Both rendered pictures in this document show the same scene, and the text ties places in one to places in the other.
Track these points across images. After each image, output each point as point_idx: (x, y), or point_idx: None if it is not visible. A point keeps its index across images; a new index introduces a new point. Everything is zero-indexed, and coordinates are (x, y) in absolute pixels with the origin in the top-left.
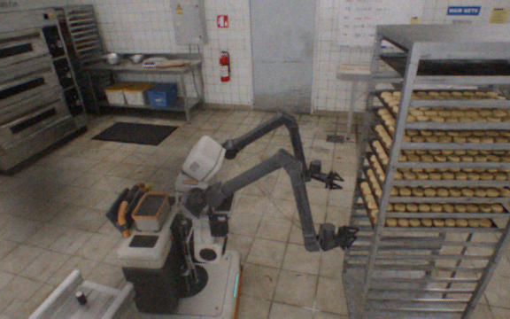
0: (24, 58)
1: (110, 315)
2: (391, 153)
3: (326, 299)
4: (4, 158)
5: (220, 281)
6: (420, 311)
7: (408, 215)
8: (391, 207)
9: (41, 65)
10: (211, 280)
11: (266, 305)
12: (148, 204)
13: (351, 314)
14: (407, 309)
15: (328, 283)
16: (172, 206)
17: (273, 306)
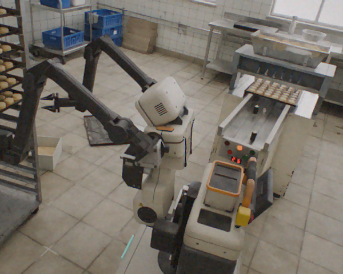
0: None
1: (226, 118)
2: (24, 17)
3: (26, 254)
4: None
5: (144, 248)
6: None
7: (5, 75)
8: (10, 78)
9: None
10: (154, 252)
11: (94, 267)
12: (230, 183)
13: (30, 209)
14: None
15: (8, 270)
16: (202, 208)
17: (87, 264)
